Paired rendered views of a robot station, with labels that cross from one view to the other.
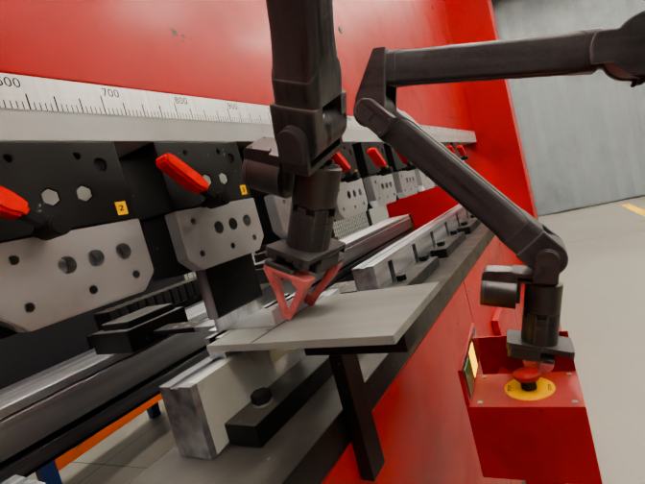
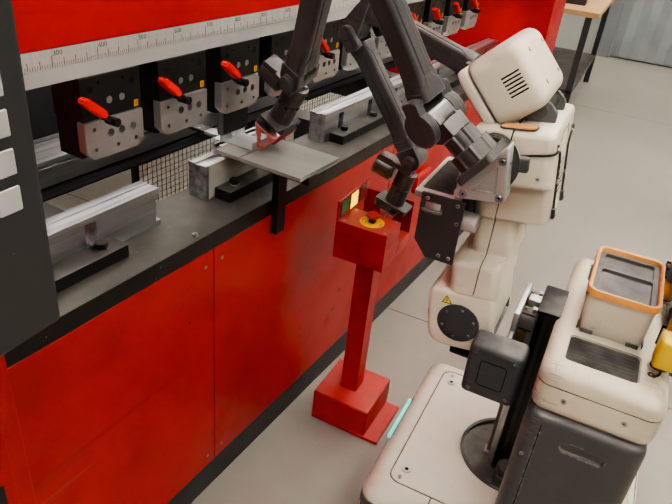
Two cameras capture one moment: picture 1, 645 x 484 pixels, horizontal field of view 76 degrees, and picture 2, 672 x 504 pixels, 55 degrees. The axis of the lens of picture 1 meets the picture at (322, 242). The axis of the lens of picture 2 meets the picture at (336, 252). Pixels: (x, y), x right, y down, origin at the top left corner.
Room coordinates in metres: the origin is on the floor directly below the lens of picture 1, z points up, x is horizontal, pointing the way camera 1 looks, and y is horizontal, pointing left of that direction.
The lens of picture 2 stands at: (-1.02, -0.06, 1.63)
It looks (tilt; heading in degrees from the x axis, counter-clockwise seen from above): 30 degrees down; 357
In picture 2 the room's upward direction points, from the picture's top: 6 degrees clockwise
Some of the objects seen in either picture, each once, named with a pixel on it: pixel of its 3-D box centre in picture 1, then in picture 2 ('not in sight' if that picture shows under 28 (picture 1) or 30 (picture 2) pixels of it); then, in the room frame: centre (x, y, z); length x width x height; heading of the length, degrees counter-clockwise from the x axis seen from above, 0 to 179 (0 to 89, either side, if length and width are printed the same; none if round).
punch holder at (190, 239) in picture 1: (197, 206); (227, 72); (0.59, 0.16, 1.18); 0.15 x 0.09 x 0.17; 148
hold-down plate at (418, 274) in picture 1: (415, 276); (358, 127); (1.09, -0.22, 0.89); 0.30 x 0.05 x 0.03; 148
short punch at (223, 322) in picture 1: (232, 289); (232, 120); (0.61, 0.15, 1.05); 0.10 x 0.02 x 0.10; 148
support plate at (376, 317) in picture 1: (324, 316); (277, 155); (0.53, 0.02, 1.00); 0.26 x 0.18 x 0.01; 58
